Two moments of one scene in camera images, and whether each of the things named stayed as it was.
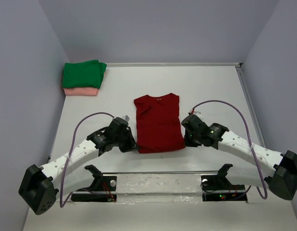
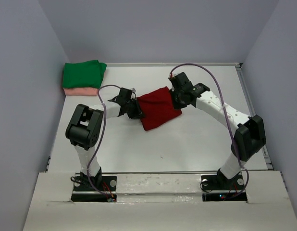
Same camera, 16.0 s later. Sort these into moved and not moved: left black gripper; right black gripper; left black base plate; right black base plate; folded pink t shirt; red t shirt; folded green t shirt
Moved: left black gripper; red t shirt; right black gripper
Not moved: left black base plate; folded green t shirt; folded pink t shirt; right black base plate
